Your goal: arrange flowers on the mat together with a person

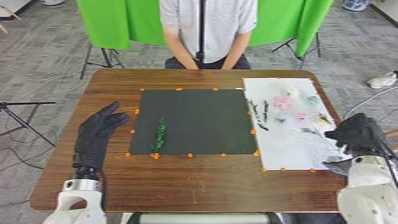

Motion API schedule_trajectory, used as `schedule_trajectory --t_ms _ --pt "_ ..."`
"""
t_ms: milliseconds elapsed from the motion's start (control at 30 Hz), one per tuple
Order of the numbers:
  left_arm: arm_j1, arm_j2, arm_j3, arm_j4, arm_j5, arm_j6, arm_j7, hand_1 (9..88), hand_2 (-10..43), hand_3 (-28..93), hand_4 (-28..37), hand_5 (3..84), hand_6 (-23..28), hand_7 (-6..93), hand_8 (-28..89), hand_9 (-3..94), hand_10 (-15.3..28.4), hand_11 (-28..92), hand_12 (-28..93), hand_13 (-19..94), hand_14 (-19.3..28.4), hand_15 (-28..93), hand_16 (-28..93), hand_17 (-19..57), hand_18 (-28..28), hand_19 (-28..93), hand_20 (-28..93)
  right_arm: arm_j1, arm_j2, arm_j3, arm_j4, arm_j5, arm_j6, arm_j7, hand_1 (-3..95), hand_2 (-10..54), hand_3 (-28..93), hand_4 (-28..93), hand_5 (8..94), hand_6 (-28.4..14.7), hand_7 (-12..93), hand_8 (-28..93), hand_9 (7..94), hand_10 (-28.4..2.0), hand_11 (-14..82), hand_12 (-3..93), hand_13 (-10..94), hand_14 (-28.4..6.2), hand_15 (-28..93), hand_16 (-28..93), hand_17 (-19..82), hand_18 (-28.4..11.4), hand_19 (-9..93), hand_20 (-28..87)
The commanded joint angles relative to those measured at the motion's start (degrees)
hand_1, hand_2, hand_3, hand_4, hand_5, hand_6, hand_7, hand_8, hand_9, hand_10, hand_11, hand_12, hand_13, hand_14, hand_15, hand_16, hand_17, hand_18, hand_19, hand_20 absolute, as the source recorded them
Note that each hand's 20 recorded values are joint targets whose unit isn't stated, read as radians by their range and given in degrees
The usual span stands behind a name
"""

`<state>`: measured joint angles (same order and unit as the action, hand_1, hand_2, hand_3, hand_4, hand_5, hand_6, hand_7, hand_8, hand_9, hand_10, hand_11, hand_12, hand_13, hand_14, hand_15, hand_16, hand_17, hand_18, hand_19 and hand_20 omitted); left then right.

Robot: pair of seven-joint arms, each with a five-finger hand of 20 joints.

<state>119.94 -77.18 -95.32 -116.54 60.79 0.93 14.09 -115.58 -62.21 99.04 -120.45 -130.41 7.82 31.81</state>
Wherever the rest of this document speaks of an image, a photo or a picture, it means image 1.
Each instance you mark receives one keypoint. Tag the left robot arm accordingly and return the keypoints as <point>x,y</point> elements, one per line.
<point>77,203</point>

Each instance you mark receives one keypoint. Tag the blue white vase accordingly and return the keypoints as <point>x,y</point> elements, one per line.
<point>356,4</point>

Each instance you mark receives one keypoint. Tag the black tripod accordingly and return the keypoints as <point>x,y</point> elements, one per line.
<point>23,124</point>

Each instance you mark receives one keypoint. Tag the black cloth stand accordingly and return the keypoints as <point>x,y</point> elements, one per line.
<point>317,46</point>
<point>107,55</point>

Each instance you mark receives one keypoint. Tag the dark mat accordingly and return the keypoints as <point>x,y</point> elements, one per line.
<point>205,123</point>

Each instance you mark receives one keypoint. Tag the person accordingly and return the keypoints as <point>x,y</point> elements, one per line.
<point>215,30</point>

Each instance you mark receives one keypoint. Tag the yellow flower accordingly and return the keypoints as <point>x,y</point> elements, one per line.
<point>322,119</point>

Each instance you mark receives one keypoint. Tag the small pink flower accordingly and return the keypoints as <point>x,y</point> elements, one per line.
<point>302,116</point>

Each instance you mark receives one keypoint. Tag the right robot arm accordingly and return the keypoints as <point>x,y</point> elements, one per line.
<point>370,196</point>

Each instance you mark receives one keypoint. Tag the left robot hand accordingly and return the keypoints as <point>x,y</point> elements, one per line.
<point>94,136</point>

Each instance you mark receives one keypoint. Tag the pale grey bar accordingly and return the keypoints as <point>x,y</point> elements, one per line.
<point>201,218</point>

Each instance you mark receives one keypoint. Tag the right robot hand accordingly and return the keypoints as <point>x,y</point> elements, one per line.
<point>361,133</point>

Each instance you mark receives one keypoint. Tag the large pink flower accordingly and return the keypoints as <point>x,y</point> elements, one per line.
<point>283,102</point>

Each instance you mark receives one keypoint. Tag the green sprig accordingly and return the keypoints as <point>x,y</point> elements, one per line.
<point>158,135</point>
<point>261,127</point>
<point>265,110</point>
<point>253,107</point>

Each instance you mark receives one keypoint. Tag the white flower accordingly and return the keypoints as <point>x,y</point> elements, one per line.
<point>292,91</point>

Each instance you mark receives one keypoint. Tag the pale blue flower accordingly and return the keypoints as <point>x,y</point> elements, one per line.
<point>281,117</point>

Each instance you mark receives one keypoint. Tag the white sheet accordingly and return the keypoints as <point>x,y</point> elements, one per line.
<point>295,150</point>

